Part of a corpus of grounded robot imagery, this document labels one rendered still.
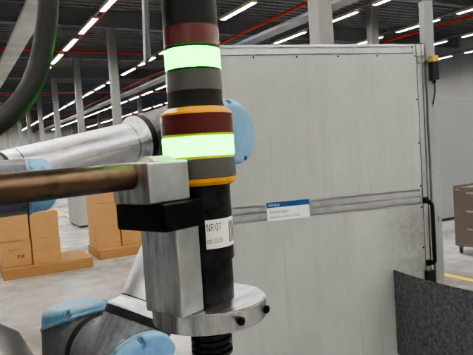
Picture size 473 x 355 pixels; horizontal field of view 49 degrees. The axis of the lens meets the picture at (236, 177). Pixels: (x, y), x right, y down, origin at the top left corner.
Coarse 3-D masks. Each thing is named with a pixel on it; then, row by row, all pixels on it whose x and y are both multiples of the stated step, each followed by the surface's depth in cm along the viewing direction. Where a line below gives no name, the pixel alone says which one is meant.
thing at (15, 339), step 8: (0, 328) 38; (8, 328) 38; (0, 336) 37; (8, 336) 37; (16, 336) 38; (0, 344) 36; (8, 344) 37; (16, 344) 37; (24, 344) 38; (0, 352) 36; (8, 352) 36; (16, 352) 37; (24, 352) 37
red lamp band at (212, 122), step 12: (168, 120) 30; (180, 120) 29; (192, 120) 29; (204, 120) 29; (216, 120) 30; (228, 120) 30; (168, 132) 30; (180, 132) 29; (192, 132) 29; (204, 132) 29
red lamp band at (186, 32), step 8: (176, 24) 29; (184, 24) 29; (192, 24) 29; (200, 24) 29; (208, 24) 30; (168, 32) 30; (176, 32) 30; (184, 32) 29; (192, 32) 29; (200, 32) 29; (208, 32) 30; (216, 32) 30; (168, 40) 30; (176, 40) 30; (184, 40) 29; (192, 40) 29; (200, 40) 29; (208, 40) 30; (216, 40) 30
